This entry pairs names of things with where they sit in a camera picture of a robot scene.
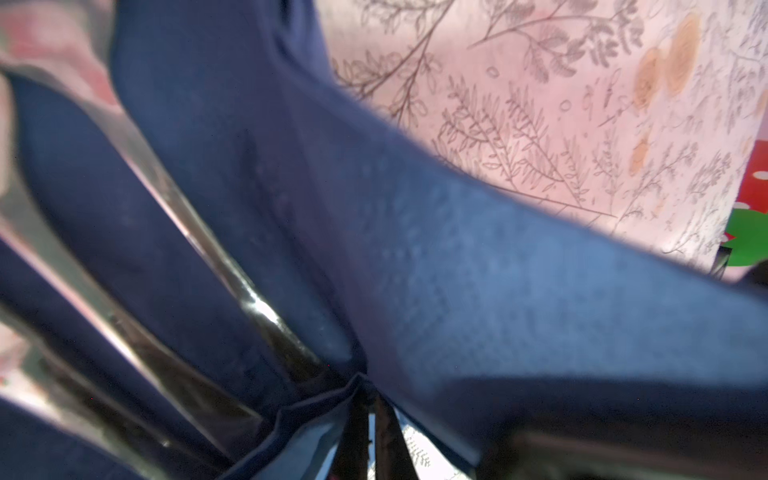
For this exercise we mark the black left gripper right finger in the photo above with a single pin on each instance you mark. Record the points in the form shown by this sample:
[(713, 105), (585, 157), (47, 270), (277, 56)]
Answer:
[(392, 458)]

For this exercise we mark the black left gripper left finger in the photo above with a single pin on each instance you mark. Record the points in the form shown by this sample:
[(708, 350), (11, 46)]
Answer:
[(351, 458)]

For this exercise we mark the dark blue paper napkin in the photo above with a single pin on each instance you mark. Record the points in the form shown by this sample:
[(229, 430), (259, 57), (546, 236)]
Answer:
[(497, 215)]

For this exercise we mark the silver metal knife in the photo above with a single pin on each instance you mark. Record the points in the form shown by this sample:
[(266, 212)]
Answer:
[(37, 380)]

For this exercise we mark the silver metal spoon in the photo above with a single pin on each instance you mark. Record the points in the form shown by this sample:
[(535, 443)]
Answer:
[(91, 88)]

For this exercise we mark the silver metal fork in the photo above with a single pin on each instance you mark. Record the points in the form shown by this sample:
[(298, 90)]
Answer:
[(229, 426)]

